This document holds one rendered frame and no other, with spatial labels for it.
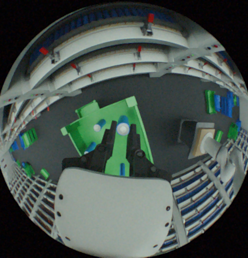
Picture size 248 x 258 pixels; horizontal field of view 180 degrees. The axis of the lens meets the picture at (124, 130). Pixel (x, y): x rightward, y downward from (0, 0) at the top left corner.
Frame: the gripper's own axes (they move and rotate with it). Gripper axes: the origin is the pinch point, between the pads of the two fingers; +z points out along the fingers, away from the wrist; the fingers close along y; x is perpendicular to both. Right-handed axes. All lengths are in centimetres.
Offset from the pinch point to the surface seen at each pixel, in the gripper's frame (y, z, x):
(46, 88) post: -39.1, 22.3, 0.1
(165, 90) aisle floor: 33, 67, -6
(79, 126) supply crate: -13.6, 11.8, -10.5
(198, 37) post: 16.7, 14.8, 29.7
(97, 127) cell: -5.4, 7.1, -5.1
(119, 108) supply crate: -1.4, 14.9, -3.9
